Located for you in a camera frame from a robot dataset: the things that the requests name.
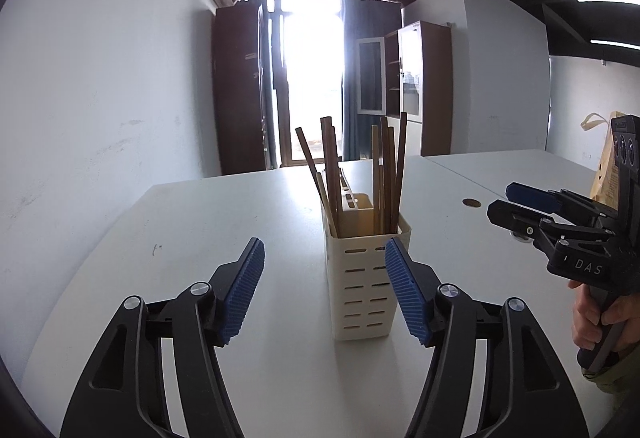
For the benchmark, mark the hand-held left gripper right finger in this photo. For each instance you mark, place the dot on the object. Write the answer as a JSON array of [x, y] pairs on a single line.
[[405, 288]]

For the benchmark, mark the person's right forearm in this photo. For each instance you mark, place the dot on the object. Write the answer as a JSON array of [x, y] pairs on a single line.
[[617, 383]]

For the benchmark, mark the brown paper bag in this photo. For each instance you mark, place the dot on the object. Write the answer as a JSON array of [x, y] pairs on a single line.
[[606, 183]]

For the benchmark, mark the bright glass balcony door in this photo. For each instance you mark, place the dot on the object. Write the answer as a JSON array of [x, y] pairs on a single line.
[[310, 68]]

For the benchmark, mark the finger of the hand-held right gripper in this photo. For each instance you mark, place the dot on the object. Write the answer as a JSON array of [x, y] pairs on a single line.
[[515, 215], [530, 195]]

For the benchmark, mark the dark blue curtain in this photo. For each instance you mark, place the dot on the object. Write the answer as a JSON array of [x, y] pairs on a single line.
[[350, 93]]

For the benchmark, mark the cream slotted utensil holder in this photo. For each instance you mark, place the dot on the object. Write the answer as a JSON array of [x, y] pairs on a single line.
[[357, 288]]

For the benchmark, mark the person's right hand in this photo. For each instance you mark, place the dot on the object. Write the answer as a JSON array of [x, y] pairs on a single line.
[[581, 318]]

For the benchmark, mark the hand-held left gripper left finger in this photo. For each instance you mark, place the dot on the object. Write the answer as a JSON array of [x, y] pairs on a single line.
[[245, 288]]

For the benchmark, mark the white framed glass cabinet door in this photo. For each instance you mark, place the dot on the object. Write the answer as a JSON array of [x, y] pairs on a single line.
[[370, 75]]

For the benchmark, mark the dark brown tall cabinet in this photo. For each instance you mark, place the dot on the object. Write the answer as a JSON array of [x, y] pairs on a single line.
[[237, 88]]

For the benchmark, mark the brown cabinet with glass door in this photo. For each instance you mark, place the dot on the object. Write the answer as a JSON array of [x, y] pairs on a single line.
[[437, 88]]

